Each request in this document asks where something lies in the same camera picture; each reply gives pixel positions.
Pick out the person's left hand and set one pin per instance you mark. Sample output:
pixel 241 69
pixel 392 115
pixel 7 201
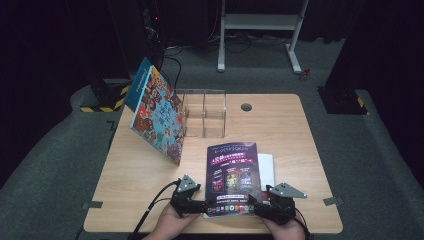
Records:
pixel 173 226

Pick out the white metal frame desk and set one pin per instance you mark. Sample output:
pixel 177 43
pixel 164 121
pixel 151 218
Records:
pixel 260 21

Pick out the black yellow striped base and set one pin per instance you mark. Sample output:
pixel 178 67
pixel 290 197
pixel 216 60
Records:
pixel 343 103
pixel 106 100

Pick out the dark blue picture book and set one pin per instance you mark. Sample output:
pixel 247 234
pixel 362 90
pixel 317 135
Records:
pixel 136 86

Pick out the grey tape piece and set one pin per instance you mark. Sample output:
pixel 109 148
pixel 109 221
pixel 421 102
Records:
pixel 92 205
pixel 332 201

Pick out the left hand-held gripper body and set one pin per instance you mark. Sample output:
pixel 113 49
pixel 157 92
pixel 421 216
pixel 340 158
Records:
pixel 186 200

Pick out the clear acrylic book rack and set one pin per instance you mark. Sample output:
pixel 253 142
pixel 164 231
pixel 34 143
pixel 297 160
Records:
pixel 213 113

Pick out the person's right hand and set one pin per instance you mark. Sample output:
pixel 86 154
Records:
pixel 286 231

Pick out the small red floor object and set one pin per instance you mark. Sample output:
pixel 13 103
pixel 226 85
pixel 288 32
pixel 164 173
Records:
pixel 305 74

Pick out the round grey table grommet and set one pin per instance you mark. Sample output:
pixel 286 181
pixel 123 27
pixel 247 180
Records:
pixel 246 107

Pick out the dark equipment tower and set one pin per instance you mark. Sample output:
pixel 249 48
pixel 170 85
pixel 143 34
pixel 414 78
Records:
pixel 154 30

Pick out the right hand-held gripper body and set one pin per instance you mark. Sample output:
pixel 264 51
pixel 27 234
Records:
pixel 281 206

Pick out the light blue cartoon picture book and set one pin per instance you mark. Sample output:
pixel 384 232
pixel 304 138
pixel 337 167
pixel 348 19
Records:
pixel 160 116

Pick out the white book with red band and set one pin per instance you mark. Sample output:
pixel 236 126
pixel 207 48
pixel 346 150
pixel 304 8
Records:
pixel 266 170

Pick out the thin glossy magazine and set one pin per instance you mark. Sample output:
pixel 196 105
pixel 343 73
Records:
pixel 233 166

